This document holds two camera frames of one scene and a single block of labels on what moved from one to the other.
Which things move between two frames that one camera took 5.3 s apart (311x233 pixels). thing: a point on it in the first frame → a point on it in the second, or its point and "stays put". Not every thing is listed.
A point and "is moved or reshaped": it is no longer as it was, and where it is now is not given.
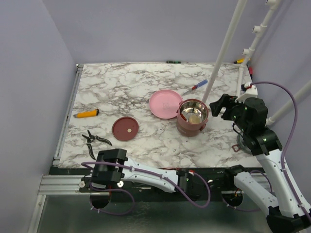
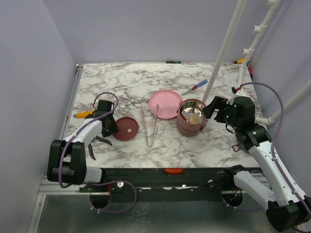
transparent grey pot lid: (240, 140) is moved or reshaped
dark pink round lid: (125, 128) stays put
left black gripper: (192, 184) → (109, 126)
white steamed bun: (194, 119) stays put
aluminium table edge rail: (68, 114) stays put
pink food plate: (164, 104) stays put
